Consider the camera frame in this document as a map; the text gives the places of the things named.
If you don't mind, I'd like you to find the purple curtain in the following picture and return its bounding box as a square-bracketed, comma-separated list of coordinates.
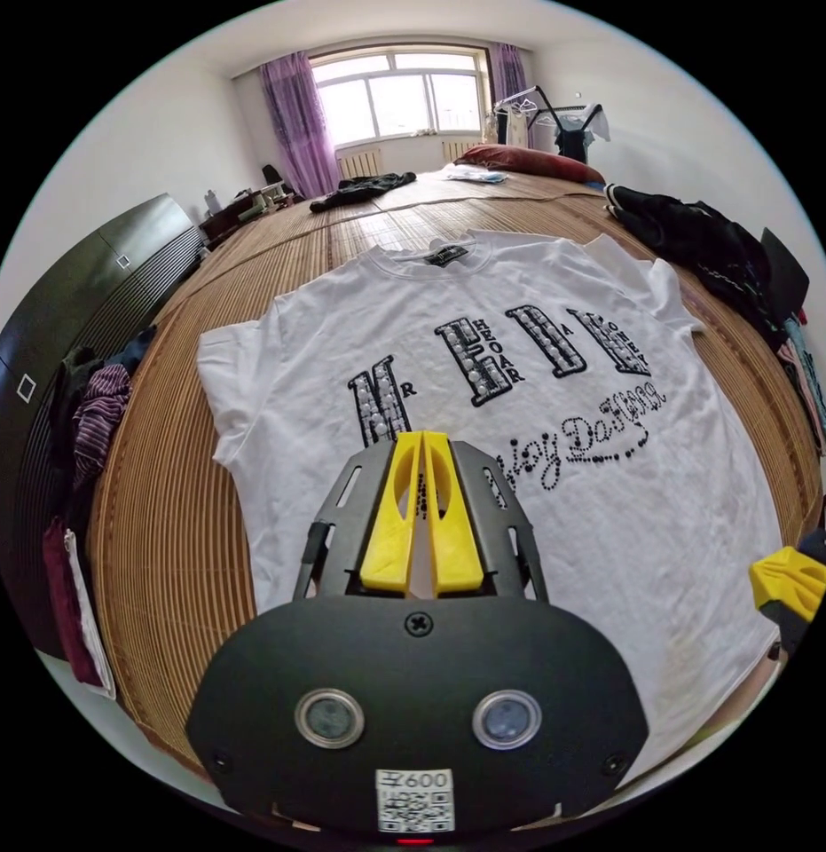
[258, 51, 342, 201]
[486, 40, 532, 149]

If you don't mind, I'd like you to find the dark red pillow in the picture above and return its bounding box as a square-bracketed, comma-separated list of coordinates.
[453, 143, 608, 185]

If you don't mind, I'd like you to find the white short sleeve printed shirt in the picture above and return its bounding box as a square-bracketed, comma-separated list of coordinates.
[196, 229, 783, 775]

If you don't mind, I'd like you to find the dark cupboard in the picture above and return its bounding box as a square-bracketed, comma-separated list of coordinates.
[0, 192, 206, 661]

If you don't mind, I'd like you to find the pile of striped clothes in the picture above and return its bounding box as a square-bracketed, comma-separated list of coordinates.
[42, 324, 159, 701]

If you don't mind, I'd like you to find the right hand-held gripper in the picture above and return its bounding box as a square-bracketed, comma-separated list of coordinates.
[747, 525, 826, 661]

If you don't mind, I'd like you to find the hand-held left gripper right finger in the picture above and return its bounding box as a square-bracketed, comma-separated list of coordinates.
[421, 430, 484, 598]

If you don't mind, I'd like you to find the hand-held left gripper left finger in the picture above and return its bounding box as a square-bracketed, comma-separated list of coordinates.
[358, 430, 421, 593]

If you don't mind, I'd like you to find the cluttered desk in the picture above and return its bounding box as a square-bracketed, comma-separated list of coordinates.
[198, 162, 309, 249]

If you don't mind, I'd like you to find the window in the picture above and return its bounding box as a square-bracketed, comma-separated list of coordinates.
[308, 48, 488, 146]

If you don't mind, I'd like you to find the pile of dark clothes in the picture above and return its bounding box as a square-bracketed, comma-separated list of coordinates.
[602, 183, 826, 462]

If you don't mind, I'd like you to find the bed with woven mat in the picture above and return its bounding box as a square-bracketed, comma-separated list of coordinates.
[86, 166, 826, 781]

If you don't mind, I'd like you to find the clothes drying rack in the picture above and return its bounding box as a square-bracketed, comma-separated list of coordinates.
[491, 84, 615, 165]

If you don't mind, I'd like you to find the black garment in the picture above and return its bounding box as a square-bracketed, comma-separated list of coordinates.
[310, 170, 418, 215]

